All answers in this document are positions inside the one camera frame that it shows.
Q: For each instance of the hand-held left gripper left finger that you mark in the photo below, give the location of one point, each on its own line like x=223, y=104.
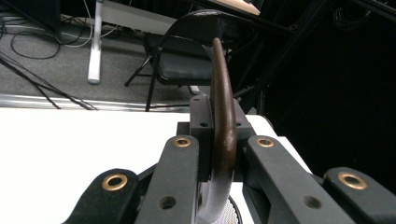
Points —
x=204, y=109

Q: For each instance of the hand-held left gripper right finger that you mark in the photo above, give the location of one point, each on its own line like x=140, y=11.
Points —
x=242, y=124

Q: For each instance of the black folding chair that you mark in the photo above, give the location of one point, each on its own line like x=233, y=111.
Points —
x=183, y=67

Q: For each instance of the wooden board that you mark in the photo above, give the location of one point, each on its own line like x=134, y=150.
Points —
x=239, y=5

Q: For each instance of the silver metal rail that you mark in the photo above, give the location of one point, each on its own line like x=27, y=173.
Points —
x=124, y=105

